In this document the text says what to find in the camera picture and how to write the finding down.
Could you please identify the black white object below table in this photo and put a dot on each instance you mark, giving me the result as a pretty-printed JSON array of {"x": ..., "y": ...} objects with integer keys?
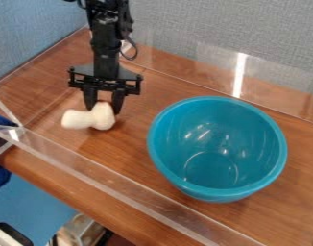
[{"x": 11, "y": 237}]

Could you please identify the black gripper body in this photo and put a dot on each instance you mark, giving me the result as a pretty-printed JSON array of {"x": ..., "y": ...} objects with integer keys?
[{"x": 128, "y": 80}]

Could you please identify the blue plastic bowl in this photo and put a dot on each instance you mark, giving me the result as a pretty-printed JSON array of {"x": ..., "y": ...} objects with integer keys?
[{"x": 217, "y": 147}]

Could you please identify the clear acrylic front barrier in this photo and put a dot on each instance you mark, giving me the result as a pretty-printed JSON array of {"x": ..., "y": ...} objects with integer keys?
[{"x": 136, "y": 211}]

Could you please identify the clear acrylic corner bracket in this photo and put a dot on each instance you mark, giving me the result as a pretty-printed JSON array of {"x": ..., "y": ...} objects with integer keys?
[{"x": 126, "y": 46}]

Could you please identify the clear acrylic barrier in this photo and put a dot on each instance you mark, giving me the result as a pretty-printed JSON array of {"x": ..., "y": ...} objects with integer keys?
[
  {"x": 249, "y": 78},
  {"x": 136, "y": 211}
]

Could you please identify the clear box below table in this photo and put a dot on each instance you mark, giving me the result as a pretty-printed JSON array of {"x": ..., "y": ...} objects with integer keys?
[{"x": 82, "y": 231}]

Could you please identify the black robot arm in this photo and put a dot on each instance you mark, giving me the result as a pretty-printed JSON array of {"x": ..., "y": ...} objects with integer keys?
[{"x": 110, "y": 24}]

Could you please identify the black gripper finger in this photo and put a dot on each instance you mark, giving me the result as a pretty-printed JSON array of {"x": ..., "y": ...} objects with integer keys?
[
  {"x": 90, "y": 97},
  {"x": 117, "y": 100}
]

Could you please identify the clear acrylic back barrier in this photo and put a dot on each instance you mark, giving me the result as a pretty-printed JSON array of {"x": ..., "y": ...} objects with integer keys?
[{"x": 249, "y": 78}]

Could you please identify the white brown toy mushroom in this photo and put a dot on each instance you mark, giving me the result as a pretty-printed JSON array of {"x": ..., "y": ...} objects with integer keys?
[{"x": 99, "y": 118}]

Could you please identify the clear acrylic left bracket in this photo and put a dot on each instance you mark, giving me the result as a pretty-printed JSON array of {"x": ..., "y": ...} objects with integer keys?
[{"x": 10, "y": 133}]

